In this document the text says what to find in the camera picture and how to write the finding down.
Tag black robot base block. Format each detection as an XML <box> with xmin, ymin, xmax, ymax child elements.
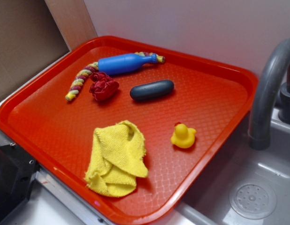
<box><xmin>0</xmin><ymin>144</ymin><xmax>38</xmax><ymax>225</ymax></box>

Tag yellow rubber duck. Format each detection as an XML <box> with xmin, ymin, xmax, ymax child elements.
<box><xmin>170</xmin><ymin>122</ymin><xmax>197</xmax><ymax>149</ymax></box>

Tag red plastic tray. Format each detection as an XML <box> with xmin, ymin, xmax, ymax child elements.
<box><xmin>0</xmin><ymin>36</ymin><xmax>258</xmax><ymax>225</ymax></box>

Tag dark grey oblong capsule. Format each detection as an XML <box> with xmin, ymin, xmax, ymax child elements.
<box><xmin>130</xmin><ymin>80</ymin><xmax>175</xmax><ymax>101</ymax></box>

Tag yellow terry cloth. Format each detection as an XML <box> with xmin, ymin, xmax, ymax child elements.
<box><xmin>84</xmin><ymin>120</ymin><xmax>148</xmax><ymax>197</ymax></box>

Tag crumpled dark red fabric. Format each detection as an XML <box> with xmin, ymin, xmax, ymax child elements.
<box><xmin>89</xmin><ymin>72</ymin><xmax>120</xmax><ymax>101</ymax></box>

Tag blue plastic toy bottle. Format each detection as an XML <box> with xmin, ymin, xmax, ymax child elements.
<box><xmin>98</xmin><ymin>53</ymin><xmax>159</xmax><ymax>75</ymax></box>

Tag grey toy sink basin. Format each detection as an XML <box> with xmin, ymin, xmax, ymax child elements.
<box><xmin>180</xmin><ymin>112</ymin><xmax>290</xmax><ymax>225</ymax></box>

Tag grey curved faucet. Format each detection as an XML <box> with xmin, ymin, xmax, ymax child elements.
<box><xmin>248</xmin><ymin>38</ymin><xmax>290</xmax><ymax>150</ymax></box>

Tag brown cardboard panel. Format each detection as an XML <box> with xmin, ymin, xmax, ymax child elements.
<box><xmin>0</xmin><ymin>0</ymin><xmax>71</xmax><ymax>106</ymax></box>

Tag multicolour braided rope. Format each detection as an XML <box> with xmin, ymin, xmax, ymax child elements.
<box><xmin>65</xmin><ymin>52</ymin><xmax>166</xmax><ymax>102</ymax></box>

